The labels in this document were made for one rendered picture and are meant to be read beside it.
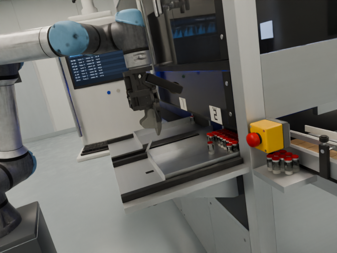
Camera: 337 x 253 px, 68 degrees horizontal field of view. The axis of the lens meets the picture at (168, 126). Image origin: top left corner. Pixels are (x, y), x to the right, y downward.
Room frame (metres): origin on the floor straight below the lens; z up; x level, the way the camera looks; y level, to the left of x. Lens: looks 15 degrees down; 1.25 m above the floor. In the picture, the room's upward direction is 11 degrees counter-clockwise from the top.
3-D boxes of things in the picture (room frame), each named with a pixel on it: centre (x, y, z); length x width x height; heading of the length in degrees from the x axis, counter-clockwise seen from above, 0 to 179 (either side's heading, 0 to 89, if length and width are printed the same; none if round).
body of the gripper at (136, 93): (0.74, 0.06, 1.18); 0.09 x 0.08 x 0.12; 105
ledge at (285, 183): (0.64, -0.31, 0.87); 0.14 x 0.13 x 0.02; 105
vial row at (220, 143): (0.89, -0.20, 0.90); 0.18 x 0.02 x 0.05; 15
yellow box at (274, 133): (0.65, -0.27, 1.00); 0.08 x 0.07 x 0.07; 105
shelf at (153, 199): (1.00, 0.02, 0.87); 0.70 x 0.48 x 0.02; 15
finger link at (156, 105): (0.73, 0.03, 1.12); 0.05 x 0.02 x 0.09; 15
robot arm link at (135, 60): (0.74, 0.05, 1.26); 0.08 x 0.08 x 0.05
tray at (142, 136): (1.19, -0.01, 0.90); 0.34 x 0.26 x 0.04; 105
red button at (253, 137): (0.63, -0.23, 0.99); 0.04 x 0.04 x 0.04; 15
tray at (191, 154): (0.86, -0.09, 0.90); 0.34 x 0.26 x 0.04; 105
